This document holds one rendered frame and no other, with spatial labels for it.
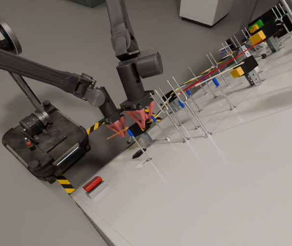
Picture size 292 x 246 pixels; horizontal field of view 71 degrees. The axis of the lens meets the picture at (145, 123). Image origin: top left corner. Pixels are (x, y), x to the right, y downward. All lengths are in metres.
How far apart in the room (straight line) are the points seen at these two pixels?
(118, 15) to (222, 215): 0.60
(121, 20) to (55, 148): 1.38
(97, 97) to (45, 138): 1.29
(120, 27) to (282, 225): 0.59
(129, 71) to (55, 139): 1.39
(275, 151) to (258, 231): 0.11
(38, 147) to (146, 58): 1.48
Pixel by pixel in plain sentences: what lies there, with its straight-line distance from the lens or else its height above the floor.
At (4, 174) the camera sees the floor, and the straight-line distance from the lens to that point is 2.23.
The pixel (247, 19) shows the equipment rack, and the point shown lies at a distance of 1.39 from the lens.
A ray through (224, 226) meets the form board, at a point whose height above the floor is 1.46.
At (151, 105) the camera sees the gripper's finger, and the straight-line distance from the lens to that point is 0.64.
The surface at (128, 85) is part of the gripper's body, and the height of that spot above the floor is 1.29.
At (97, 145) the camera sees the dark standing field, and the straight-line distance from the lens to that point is 2.06.
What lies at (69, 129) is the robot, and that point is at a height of 0.24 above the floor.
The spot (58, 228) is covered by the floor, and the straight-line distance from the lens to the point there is 1.82.
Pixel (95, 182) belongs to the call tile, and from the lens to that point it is 0.60.
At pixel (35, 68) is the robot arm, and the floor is 1.31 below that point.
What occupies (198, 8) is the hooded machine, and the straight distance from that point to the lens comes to 4.04.
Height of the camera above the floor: 1.66
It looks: 50 degrees down
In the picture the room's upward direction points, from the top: straight up
